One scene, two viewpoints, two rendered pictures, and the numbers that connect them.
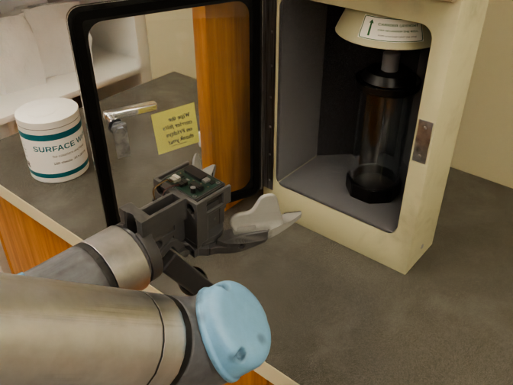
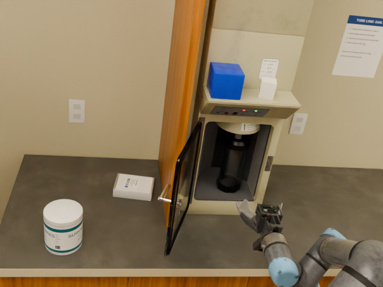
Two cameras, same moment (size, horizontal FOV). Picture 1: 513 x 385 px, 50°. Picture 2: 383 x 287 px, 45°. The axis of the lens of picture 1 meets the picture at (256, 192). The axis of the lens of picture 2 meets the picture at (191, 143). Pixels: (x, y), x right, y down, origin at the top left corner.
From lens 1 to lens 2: 1.26 m
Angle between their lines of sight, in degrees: 43
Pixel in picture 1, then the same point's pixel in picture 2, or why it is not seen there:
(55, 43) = not seen: outside the picture
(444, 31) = (278, 126)
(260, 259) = (212, 236)
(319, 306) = (251, 241)
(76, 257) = (282, 246)
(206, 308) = (338, 235)
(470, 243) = not seen: hidden behind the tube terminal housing
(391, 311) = not seen: hidden behind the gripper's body
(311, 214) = (213, 207)
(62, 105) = (68, 204)
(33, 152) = (67, 238)
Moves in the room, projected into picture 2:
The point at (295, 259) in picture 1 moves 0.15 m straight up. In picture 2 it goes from (222, 229) to (229, 199)
